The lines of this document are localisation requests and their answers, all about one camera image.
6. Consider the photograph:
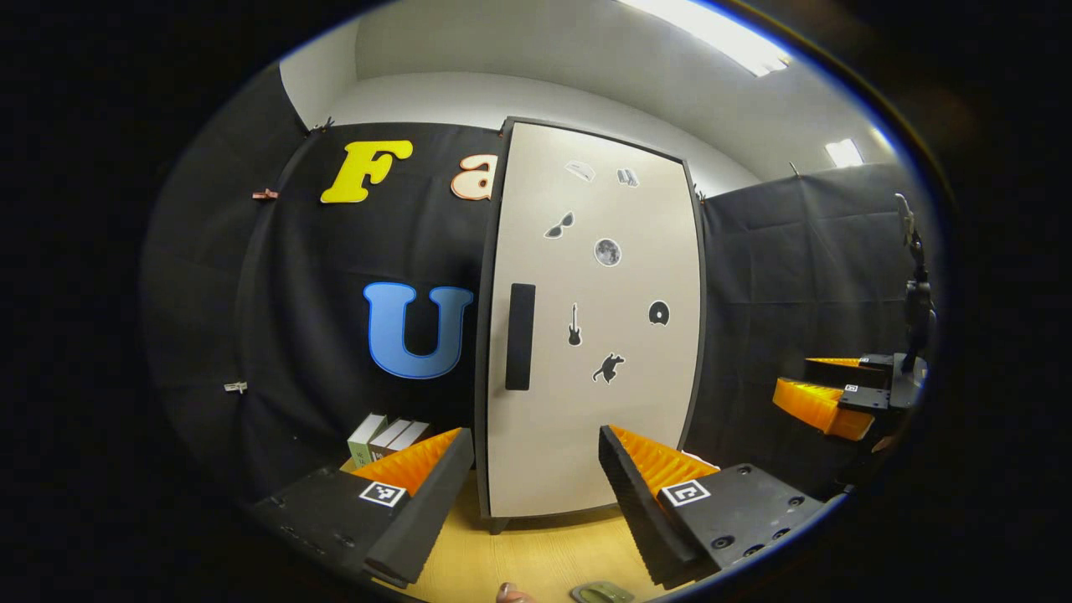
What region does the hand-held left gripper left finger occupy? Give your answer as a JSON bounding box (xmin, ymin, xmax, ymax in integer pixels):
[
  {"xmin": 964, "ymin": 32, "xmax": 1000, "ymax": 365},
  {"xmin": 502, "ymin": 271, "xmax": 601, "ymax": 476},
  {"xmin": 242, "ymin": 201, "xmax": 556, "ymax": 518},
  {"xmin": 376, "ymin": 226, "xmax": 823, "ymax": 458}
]
[{"xmin": 251, "ymin": 427, "xmax": 476, "ymax": 589}]

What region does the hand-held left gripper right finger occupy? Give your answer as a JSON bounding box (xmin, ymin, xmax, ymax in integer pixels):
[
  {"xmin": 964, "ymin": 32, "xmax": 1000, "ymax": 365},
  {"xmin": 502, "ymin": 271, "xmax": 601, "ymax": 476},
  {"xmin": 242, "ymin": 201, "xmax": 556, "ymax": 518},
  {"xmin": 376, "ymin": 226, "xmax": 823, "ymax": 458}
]
[{"xmin": 598, "ymin": 424, "xmax": 838, "ymax": 590}]

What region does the white cabinet door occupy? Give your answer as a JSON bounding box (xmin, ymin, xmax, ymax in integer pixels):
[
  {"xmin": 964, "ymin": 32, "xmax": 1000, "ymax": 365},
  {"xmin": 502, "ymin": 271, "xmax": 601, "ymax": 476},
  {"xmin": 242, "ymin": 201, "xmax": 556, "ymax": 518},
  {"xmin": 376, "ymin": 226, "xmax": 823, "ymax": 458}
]
[{"xmin": 486, "ymin": 122, "xmax": 704, "ymax": 521}]

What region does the green coaster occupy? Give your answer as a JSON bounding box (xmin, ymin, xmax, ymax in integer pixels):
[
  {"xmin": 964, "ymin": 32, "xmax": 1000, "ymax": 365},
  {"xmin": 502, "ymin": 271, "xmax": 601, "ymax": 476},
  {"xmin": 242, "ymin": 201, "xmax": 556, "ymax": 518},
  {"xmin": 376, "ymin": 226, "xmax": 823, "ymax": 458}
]
[{"xmin": 571, "ymin": 581, "xmax": 636, "ymax": 603}]

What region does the dark grey cabinet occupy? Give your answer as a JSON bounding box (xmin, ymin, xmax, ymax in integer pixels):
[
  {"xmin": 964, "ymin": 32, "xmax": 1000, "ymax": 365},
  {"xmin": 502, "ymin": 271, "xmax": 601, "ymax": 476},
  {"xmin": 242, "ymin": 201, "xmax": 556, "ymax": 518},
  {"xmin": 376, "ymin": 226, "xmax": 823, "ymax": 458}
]
[{"xmin": 472, "ymin": 116, "xmax": 709, "ymax": 536}]

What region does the black cabinet door handle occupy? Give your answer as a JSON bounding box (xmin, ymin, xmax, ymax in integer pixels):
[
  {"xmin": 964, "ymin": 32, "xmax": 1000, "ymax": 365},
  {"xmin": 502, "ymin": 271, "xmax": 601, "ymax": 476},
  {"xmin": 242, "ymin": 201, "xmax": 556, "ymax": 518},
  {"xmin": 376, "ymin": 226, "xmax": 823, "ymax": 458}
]
[{"xmin": 504, "ymin": 282, "xmax": 538, "ymax": 393}]

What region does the black backdrop cloth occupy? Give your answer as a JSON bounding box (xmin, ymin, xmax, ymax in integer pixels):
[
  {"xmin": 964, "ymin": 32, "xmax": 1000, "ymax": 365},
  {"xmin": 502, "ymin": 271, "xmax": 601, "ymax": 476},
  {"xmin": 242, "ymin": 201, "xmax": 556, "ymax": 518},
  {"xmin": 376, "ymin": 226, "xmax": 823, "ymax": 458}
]
[{"xmin": 141, "ymin": 63, "xmax": 944, "ymax": 503}]

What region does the small ceiling light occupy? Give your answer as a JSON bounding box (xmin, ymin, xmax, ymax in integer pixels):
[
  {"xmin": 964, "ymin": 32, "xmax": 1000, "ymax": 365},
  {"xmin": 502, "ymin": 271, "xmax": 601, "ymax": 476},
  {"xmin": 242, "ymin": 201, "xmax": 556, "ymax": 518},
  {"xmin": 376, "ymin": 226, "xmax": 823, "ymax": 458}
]
[{"xmin": 824, "ymin": 137, "xmax": 865, "ymax": 169}]

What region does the long ceiling light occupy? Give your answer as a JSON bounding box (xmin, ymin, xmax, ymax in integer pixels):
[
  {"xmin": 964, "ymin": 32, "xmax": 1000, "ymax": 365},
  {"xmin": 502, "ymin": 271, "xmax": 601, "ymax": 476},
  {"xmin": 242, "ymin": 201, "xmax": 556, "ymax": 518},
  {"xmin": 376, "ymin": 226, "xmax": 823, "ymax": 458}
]
[{"xmin": 616, "ymin": 0, "xmax": 793, "ymax": 79}]

